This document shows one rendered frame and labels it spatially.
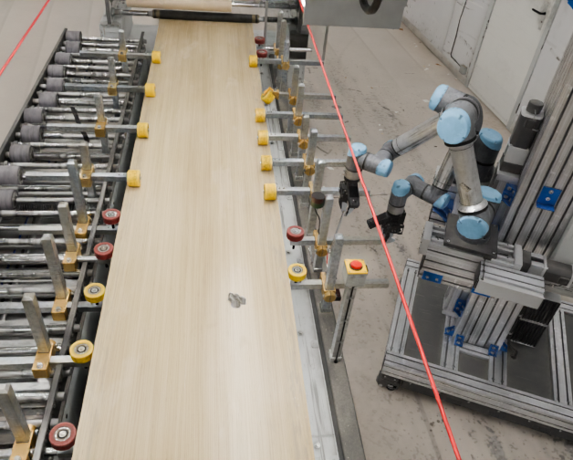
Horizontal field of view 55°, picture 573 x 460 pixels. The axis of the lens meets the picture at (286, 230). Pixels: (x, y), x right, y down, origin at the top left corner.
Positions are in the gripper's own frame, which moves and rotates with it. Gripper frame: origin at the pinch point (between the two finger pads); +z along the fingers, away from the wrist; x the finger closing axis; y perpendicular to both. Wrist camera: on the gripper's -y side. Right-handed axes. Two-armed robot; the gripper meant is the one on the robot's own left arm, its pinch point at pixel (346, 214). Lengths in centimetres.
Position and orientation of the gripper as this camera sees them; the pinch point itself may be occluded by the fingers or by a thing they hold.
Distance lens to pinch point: 251.4
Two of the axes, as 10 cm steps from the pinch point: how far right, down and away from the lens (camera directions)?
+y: -1.0, -6.5, 7.5
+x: -9.9, 0.0, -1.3
